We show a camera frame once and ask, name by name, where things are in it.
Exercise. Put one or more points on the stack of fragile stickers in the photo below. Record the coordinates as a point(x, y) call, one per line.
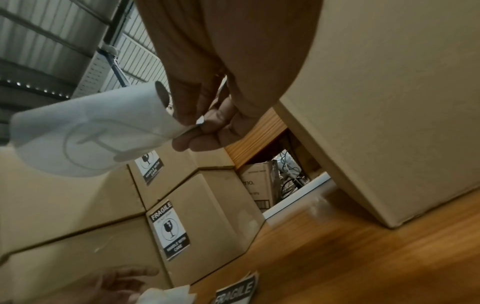
point(236, 292)

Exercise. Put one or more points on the white backing paper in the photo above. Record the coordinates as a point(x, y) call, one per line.
point(165, 295)

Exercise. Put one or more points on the medium taped cardboard box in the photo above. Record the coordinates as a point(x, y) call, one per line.
point(75, 261)

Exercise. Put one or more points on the barcode printed cardboard box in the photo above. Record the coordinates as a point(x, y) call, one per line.
point(258, 184)

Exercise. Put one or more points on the person's left hand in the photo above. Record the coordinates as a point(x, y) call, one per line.
point(116, 285)

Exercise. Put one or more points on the person's right hand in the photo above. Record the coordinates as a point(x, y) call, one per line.
point(232, 44)

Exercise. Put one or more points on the fragile sticker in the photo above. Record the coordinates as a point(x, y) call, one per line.
point(75, 124)
point(168, 231)
point(152, 172)

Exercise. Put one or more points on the wooden shelf unit white frame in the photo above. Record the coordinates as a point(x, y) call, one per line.
point(258, 133)

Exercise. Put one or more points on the squarish taped cardboard box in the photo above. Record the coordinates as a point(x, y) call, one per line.
point(393, 104)
point(56, 202)

